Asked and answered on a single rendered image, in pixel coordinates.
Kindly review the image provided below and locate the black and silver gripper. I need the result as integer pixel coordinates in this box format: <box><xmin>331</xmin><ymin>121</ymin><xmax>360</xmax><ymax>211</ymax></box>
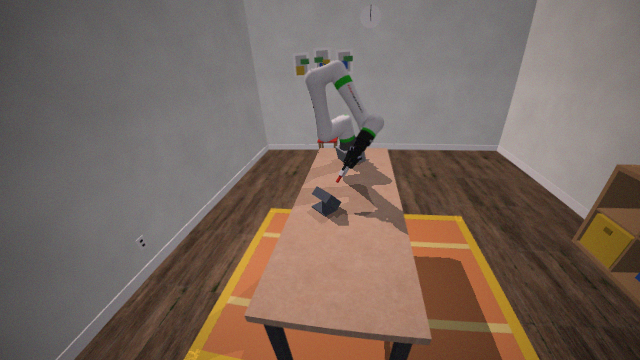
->
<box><xmin>338</xmin><ymin>140</ymin><xmax>367</xmax><ymax>178</ymax></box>

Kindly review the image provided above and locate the dark grey sloped panel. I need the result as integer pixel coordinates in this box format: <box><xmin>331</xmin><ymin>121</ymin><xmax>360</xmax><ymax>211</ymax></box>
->
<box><xmin>311</xmin><ymin>186</ymin><xmax>341</xmax><ymax>216</ymax></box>

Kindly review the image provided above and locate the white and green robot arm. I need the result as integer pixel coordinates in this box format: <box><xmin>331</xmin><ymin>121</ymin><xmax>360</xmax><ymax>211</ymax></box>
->
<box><xmin>305</xmin><ymin>60</ymin><xmax>384</xmax><ymax>150</ymax></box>

